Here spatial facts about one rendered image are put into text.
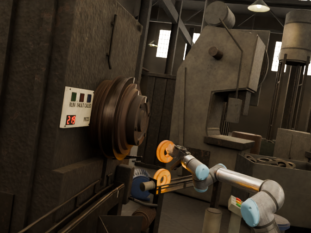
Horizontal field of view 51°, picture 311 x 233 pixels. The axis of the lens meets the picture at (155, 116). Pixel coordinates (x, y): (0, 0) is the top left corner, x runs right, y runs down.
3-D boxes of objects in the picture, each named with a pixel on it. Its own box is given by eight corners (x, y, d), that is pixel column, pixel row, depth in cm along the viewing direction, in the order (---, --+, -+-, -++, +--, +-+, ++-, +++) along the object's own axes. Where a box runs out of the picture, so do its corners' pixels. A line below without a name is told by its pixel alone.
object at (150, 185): (139, 190, 217) (139, 181, 217) (149, 187, 223) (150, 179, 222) (144, 193, 213) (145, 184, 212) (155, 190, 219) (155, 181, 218)
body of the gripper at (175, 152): (181, 144, 221) (193, 153, 212) (177, 156, 223) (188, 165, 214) (173, 144, 216) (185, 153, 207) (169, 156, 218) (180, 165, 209)
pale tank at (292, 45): (263, 160, 963) (289, 8, 943) (260, 156, 1052) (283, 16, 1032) (295, 166, 943) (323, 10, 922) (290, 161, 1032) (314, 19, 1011)
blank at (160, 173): (156, 194, 226) (159, 196, 224) (149, 177, 219) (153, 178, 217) (169, 180, 235) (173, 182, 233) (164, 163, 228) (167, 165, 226)
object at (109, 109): (94, 163, 163) (108, 70, 161) (124, 152, 209) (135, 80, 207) (106, 166, 162) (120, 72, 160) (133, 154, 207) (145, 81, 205)
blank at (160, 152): (156, 140, 221) (159, 141, 219) (173, 138, 231) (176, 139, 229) (155, 163, 223) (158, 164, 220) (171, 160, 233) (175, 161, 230)
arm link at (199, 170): (199, 184, 200) (198, 173, 194) (186, 173, 209) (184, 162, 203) (211, 176, 204) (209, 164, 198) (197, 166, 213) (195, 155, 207)
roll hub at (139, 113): (122, 146, 170) (130, 93, 168) (137, 142, 197) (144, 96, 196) (132, 149, 168) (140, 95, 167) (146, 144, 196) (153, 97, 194)
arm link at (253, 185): (292, 180, 156) (217, 159, 219) (272, 193, 152) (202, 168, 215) (299, 202, 158) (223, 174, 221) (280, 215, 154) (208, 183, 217)
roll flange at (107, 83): (76, 160, 165) (89, 68, 163) (109, 150, 211) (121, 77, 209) (94, 163, 163) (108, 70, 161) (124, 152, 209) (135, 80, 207)
